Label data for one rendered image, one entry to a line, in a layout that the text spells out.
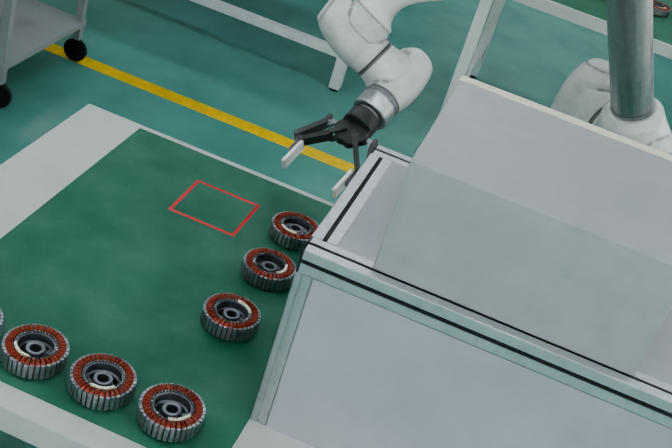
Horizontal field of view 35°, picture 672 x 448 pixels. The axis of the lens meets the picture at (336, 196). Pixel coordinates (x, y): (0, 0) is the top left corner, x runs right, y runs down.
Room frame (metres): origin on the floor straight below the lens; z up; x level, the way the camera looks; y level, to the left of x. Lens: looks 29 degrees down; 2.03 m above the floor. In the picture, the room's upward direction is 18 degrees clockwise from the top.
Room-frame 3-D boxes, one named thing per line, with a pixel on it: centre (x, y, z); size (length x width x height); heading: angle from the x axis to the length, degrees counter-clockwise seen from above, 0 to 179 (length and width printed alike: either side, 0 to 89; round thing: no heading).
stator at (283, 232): (2.03, 0.06, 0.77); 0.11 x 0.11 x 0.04
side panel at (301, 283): (1.56, -0.01, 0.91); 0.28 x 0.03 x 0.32; 171
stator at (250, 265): (1.85, 0.09, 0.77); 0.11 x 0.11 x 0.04
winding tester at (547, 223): (1.59, -0.33, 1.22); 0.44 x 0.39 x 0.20; 81
